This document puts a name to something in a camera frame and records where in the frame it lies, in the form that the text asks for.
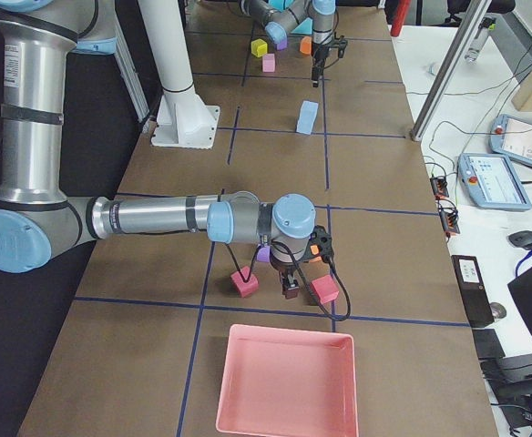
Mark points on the purple foam block right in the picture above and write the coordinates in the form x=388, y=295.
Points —
x=263, y=254

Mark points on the teach pendant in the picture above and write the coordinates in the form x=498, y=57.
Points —
x=491, y=182
x=512, y=137

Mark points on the brown paper table cover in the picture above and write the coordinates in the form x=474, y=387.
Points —
x=124, y=366

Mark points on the pink foam bin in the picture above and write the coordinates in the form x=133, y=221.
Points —
x=283, y=382

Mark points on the aluminium frame post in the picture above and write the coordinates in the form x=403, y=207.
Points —
x=463, y=37

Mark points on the light blue foam block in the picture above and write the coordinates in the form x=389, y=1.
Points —
x=305, y=125

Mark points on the pink foam block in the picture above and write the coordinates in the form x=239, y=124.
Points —
x=268, y=63

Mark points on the teach pendant near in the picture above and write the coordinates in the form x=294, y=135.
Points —
x=491, y=182

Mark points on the teach pendant far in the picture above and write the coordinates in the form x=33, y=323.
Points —
x=512, y=137

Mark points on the orange foam block left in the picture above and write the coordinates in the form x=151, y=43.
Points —
x=306, y=45

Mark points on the crimson foam block near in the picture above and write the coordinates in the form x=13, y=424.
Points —
x=244, y=282

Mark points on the yellow foam block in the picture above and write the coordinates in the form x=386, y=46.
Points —
x=259, y=47

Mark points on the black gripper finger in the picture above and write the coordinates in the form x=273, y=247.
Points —
x=290, y=288
x=316, y=75

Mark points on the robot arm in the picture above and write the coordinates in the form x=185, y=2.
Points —
x=278, y=24
x=99, y=137

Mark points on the black box with label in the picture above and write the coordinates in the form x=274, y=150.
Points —
x=472, y=291

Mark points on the purple foam block left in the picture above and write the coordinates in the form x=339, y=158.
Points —
x=281, y=45

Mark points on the black computer mouse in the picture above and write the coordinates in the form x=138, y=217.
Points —
x=521, y=239

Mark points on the purple foam block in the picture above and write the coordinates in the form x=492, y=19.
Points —
x=263, y=254
x=281, y=45

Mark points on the red fire extinguisher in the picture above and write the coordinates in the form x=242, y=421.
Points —
x=399, y=17

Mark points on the plastic water bottle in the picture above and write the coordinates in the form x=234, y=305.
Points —
x=486, y=26

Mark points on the crimson foam block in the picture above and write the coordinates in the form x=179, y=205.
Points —
x=244, y=282
x=325, y=289

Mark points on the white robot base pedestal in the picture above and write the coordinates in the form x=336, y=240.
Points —
x=183, y=119

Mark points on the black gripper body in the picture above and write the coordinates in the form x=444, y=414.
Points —
x=319, y=54
x=284, y=269

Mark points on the crimson foam block far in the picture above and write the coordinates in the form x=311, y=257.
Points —
x=325, y=289

